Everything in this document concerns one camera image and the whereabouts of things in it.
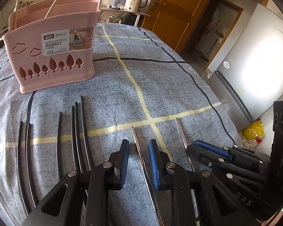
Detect metal chopstick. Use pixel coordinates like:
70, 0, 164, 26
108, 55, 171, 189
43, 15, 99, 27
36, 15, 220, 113
176, 118, 196, 172
131, 126, 165, 226

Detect metal kitchen table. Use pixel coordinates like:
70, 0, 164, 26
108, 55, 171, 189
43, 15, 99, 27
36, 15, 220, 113
100, 6, 150, 27

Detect white electric kettle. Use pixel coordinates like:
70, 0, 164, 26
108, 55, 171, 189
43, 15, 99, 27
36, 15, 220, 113
124, 0, 149, 12

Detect silver refrigerator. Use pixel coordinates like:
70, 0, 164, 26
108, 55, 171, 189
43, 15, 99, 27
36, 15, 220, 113
206, 3, 283, 132

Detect pink plastic chopstick basket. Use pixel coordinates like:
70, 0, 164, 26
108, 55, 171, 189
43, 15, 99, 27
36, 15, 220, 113
2, 0, 104, 94

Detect clear plastic container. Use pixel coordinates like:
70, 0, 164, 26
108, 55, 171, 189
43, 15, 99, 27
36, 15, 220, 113
109, 0, 128, 8

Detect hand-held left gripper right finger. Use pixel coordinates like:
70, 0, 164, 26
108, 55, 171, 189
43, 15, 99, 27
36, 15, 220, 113
149, 139, 260, 226

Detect set of black chopsticks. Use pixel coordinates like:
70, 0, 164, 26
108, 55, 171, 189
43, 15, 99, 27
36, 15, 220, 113
17, 96, 92, 215

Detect wooden door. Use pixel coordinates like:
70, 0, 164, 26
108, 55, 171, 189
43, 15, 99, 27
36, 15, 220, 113
141, 0, 218, 52

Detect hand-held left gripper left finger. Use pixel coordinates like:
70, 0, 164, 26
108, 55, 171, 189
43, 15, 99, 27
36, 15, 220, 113
21, 139, 130, 226

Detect yellow plastic bag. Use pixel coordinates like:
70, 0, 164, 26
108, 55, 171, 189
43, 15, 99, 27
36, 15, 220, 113
242, 121, 266, 140

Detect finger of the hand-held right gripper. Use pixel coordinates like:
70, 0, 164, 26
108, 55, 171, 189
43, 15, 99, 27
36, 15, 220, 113
191, 152, 267, 184
186, 140, 270, 170

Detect wooden door frame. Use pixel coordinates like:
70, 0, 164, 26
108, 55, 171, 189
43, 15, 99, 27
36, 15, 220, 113
181, 0, 244, 59

